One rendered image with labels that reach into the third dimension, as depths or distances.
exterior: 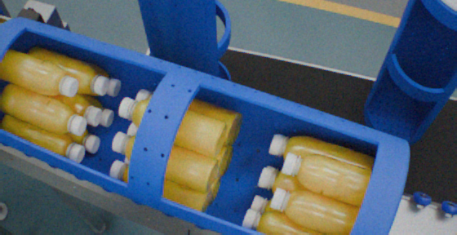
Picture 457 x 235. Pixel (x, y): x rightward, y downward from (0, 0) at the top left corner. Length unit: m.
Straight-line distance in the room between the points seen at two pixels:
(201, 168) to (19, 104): 0.41
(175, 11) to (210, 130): 0.60
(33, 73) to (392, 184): 0.72
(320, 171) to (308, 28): 1.67
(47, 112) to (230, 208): 0.43
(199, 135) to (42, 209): 1.41
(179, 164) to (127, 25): 1.67
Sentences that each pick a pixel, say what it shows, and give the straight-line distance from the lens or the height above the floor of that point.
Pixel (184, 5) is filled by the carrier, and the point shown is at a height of 0.90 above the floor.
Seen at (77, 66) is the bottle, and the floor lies 1.14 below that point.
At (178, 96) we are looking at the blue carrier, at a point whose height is 1.23.
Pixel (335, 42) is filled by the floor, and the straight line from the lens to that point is 2.54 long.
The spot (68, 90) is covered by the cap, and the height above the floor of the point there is 1.17.
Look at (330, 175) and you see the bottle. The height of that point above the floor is 1.19.
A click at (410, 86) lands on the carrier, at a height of 0.61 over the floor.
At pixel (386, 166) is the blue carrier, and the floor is 1.23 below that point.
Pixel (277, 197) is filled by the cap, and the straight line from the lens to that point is 0.98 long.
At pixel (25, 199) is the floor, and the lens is 2.33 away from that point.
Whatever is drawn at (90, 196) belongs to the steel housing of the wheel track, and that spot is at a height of 0.87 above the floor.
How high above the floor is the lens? 2.06
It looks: 63 degrees down
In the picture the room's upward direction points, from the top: 1 degrees counter-clockwise
